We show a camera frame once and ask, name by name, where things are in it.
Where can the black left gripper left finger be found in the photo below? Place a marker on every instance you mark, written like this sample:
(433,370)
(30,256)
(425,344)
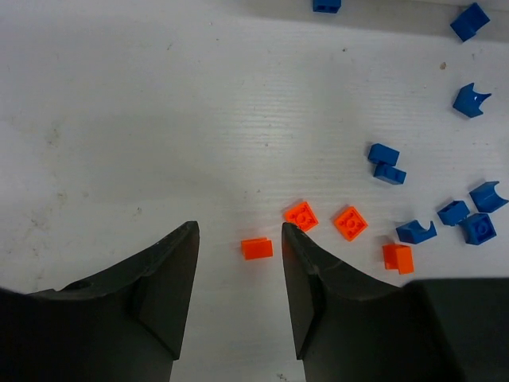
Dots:
(125,323)

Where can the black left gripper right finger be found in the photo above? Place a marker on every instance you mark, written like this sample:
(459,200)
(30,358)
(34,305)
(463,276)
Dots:
(348,326)

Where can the small orange lego brick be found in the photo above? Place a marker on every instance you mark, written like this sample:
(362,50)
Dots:
(350,223)
(398,257)
(302,216)
(258,248)

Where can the small blue lego brick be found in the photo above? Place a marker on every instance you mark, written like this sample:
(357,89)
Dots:
(486,199)
(326,6)
(469,101)
(469,22)
(389,174)
(381,154)
(478,228)
(414,233)
(453,213)

